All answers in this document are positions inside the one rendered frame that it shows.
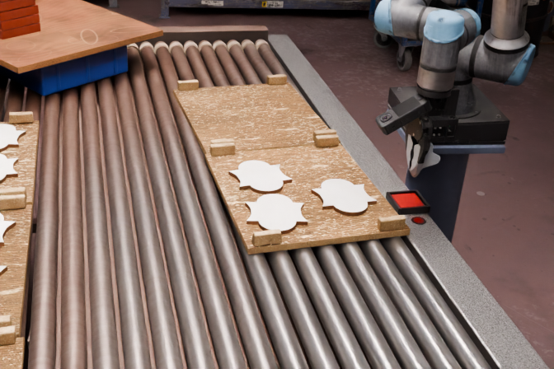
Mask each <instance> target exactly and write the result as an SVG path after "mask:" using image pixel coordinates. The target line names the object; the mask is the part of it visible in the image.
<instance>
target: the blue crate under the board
mask: <svg viewBox="0 0 554 369"><path fill-rule="evenodd" d="M127 71H128V54H127V45H125V46H121V47H119V48H115V49H109V50H107V51H103V52H100V53H96V54H91V55H88V56H84V57H81V58H75V59H72V60H68V61H66V62H62V63H56V64H54V65H50V66H47V67H43V68H38V69H35V70H31V71H28V72H23V73H19V74H18V73H16V72H13V71H12V70H10V69H8V68H5V67H3V66H2V65H0V74H1V75H3V76H4V77H7V78H9V79H11V80H13V81H14V82H17V83H19V84H21V85H23V86H25V87H27V88H29V89H31V90H32V91H35V92H37V93H39V94H41V95H42V96H47V95H50V94H54V93H56V92H60V91H64V90H67V89H70V88H73V87H76V86H81V85H84V84H87V83H90V82H94V81H98V80H101V79H104V78H107V77H112V76H114V75H117V74H121V73H123V72H127Z"/></svg>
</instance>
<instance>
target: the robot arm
mask: <svg viewBox="0 0 554 369"><path fill-rule="evenodd" d="M430 2H431V0H382V1H381V2H380V3H379V4H378V6H377V9H376V12H375V16H374V24H375V27H376V29H377V31H379V32H381V33H383V34H387V35H392V36H399V37H403V38H408V39H413V40H420V41H423V43H422V49H421V54H420V65H419V70H418V76H417V87H416V91H417V92H418V93H417V94H416V95H414V96H412V97H411V98H409V99H407V100H405V101H403V102H402V103H400V104H399V105H396V106H395V107H393V108H391V109H390V110H388V111H386V112H384V113H383V114H381V115H379V116H378V117H376V123H377V125H378V127H379V128H380V129H381V130H382V132H383V133H384V134H385V135H388V134H390V133H392V132H394V131H396V130H398V129H399V128H401V127H402V126H404V125H406V124H407V126H406V158H407V164H408V169H409V171H410V173H411V175H412V176H413V177H417V176H418V174H419V173H420V171H421V170H422V169H423V168H426V167H428V166H432V165H435V164H437V163H439V161H440V156H439V155H437V154H435V153H433V147H434V146H433V144H432V143H431V142H430V141H436V142H442V141H445V142H453V141H455V138H456V132H457V128H458V118H457V117H456V116H455V115H461V114H468V113H471V112H472V111H474V109H475V104H476V100H475V96H474V91H473V87H472V78H473V77H475V78H480V79H484V80H487V81H492V82H498V83H503V84H504V85H506V84H507V85H512V86H519V85H520V84H522V83H523V81H524V79H525V77H526V76H527V74H528V71H529V69H530V67H531V64H532V61H533V57H534V54H535V51H536V46H535V45H534V44H530V43H529V40H530V37H529V34H528V32H527V31H525V30H524V29H525V22H526V15H527V8H528V0H493V4H492V14H491V28H490V29H489V30H488V31H487V32H486V33H485V34H484V35H480V33H481V32H480V30H481V20H480V18H479V16H478V15H477V14H476V13H475V12H474V11H473V10H471V9H468V8H460V9H456V10H454V11H450V10H445V9H440V8H436V7H429V4H430ZM450 118H451V119H450ZM452 125H455V129H454V135H453V136H449V135H451V133H452V131H450V130H449V127H450V126H452ZM448 136H449V137H448Z"/></svg>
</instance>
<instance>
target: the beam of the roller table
mask: <svg viewBox="0 0 554 369"><path fill-rule="evenodd" d="M268 44H269V46H270V49H271V50H272V52H273V53H274V55H275V57H276V58H277V59H278V60H279V62H280V63H281V65H282V66H283V68H284V69H285V71H286V72H287V74H288V75H289V76H290V78H291V79H292V81H293V82H294V84H295V85H296V87H297V88H298V89H299V91H300V92H301V93H302V95H303V97H304V98H305V100H306V101H307V103H308V104H309V105H310V106H311V108H312V109H313V111H314V112H315V113H316V114H317V115H318V116H319V117H320V119H321V120H322V121H323V122H324V123H325V124H326V126H327V127H328V128H329V129H334V130H335V131H336V135H337V136H338V137H339V140H340V144H341V145H342V146H343V148H344V149H345V150H346V151H347V152H348V153H349V154H350V156H351V157H352V158H353V159H354V161H355V162H356V163H357V165H358V166H359V167H360V168H361V170H362V171H363V172H364V173H365V174H366V176H368V178H369V179H370V180H371V181H372V183H373V184H374V185H375V186H376V188H377V189H378V190H379V192H380V193H381V194H382V195H383V197H384V198H386V193H387V192H392V191H403V190H409V189H408V188H407V187H406V186H405V184H404V183H403V182H402V180H401V179H400V178H399V176H398V175H397V174H396V172H395V171H394V170H393V169H392V168H391V167H390V165H389V164H388V163H387V161H386V160H385V159H384V157H383V156H382V155H381V153H380V152H379V151H378V149H377V148H376V147H375V146H374V145H373V144H372V142H371V141H370V140H369V138H368V137H367V136H366V134H365V133H364V132H363V130H362V129H361V128H360V126H358V125H357V123H356V122H355V121H354V119H353V118H352V117H351V115H350V114H349V113H348V111H347V110H346V109H345V107H344V106H343V105H342V104H341V103H340V102H339V100H338V99H337V98H336V96H335V95H334V94H333V92H332V91H331V90H330V88H329V87H328V86H327V85H326V83H325V82H324V81H323V80H322V79H321V77H320V76H319V75H318V73H317V72H316V71H315V69H314V68H313V67H312V65H311V64H310V63H309V62H308V61H307V60H306V58H305V57H304V56H303V54H302V53H301V52H300V50H299V49H298V48H297V46H296V45H295V44H294V43H293V41H292V40H291V39H290V38H289V37H288V35H268ZM404 217H405V218H406V221H405V224H406V225H407V226H408V227H409V228H410V229H411V230H410V235H409V236H401V238H402V239H403V241H404V242H405V244H406V246H407V247H408V249H409V250H410V251H411V253H412V254H413V255H414V257H415V259H416V260H417V262H418V263H419V264H420V266H421V268H422V269H423V270H424V271H425V273H426V274H427V276H428V277H429V279H430V281H431V282H432V283H433V284H434V286H435V287H436V289H437V290H438V292H439V294H440V295H441V296H442V298H443V299H444V300H445V302H446V303H447V305H448V307H449V308H450V309H451V311H452V312H453V313H454V315H455V316H456V318H457V319H458V321H459V322H460V324H461V325H462V327H463V328H464V329H465V330H466V332H467V334H468V335H469V337H470V338H471V340H472V341H473V343H474V344H475V345H476V346H477V348H478V350H479V351H480V353H481V354H482V356H483V357H484V358H485V359H486V361H487V363H488V364H489V365H490V367H491V369H549V367H548V366H547V364H546V363H545V362H544V361H543V360H542V359H541V358H540V356H539V355H538V353H537V352H536V351H535V350H534V348H533V347H532V346H531V344H530V343H529V342H528V340H527V339H526V338H525V337H524V336H523V335H522V333H521V332H520V331H519V329H518V328H517V327H516V325H515V324H514V322H513V321H512V320H511V319H510V318H509V317H508V316H507V314H506V313H505V311H504V310H503V309H502V308H501V306H500V305H499V304H498V302H497V301H496V300H495V298H494V297H493V296H492V295H491V294H490V293H489V291H488V290H487V289H486V287H485V286H484V285H483V283H482V282H481V281H480V279H479V278H478V277H477V276H476V275H475V274H474V272H473V271H472V270H471V268H470V267H469V266H468V264H467V263H466V262H465V260H464V259H463V258H462V256H461V255H460V254H459V253H458V252H457V251H456V249H455V248H454V247H453V245H452V244H451V243H450V241H449V240H448V239H447V237H446V236H445V235H444V233H443V232H442V231H441V230H440V229H439V228H438V226H437V225H436V224H435V222H434V221H433V220H432V218H431V217H430V216H429V214H428V213H417V214H407V215H404ZM413 217H423V218H424V219H425V220H426V224H423V225H418V224H415V223H414V222H412V220H411V219H412V218H413Z"/></svg>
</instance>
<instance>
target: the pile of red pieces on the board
mask: <svg viewBox="0 0 554 369"><path fill-rule="evenodd" d="M37 13H39V9H38V5H36V4H35V0H0V39H2V40H5V39H9V38H12V37H17V36H20V35H27V34H30V33H35V32H38V31H40V23H39V22H40V17H39V14H37Z"/></svg>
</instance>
